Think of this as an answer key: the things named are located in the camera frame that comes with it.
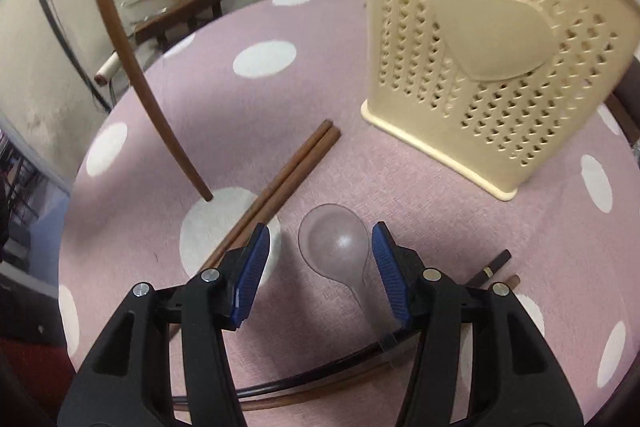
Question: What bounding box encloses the brown wooden chopstick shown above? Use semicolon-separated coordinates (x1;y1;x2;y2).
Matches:
96;0;214;202
201;119;333;270
169;126;343;338

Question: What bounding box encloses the black gold-banded chopstick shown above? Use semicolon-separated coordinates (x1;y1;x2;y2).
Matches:
171;248;513;408

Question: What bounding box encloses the small dark wooden stool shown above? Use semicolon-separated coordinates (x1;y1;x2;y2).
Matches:
134;0;224;52

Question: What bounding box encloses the pink polka dot tablecloth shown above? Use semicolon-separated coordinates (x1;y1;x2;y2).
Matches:
58;0;639;416

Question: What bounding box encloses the clear plastic spoon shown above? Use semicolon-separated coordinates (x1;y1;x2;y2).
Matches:
297;204;405;369

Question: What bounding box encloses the beige plastic utensil holder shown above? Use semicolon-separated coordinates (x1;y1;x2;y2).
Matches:
361;0;639;200

